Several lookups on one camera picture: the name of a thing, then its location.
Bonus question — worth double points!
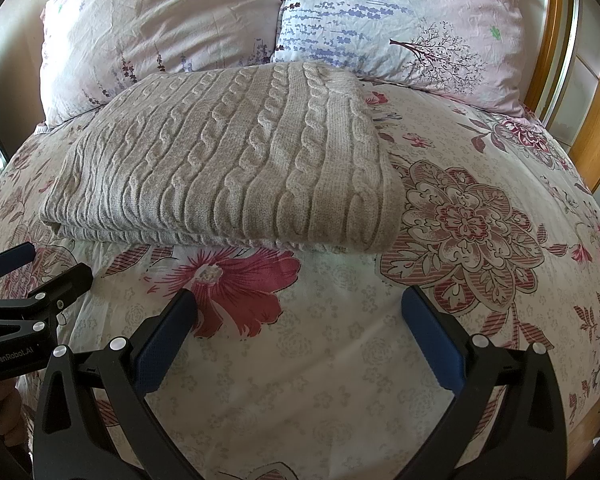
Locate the floral bed sheet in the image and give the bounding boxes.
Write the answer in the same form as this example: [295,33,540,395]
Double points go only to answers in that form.
[0,80,600,480]

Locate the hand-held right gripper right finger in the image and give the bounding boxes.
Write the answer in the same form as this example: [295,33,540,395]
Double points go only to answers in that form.
[400,285,566,480]

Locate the cream cable knit sweater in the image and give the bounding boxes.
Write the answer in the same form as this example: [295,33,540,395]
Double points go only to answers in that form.
[39,60,405,253]

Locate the pink floral pillow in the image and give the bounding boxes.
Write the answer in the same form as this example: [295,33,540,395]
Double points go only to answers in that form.
[39,0,288,128]

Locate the person's left hand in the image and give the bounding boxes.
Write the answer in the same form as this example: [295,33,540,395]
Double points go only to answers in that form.
[0,377,32,442]

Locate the pillow with blue tree print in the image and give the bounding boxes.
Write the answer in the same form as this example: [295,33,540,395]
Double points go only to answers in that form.
[272,0,536,118]

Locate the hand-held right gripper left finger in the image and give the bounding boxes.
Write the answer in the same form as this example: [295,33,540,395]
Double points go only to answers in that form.
[32,287,216,480]

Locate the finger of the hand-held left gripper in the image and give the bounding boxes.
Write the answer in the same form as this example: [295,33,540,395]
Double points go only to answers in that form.
[0,241,36,288]
[0,262,94,333]

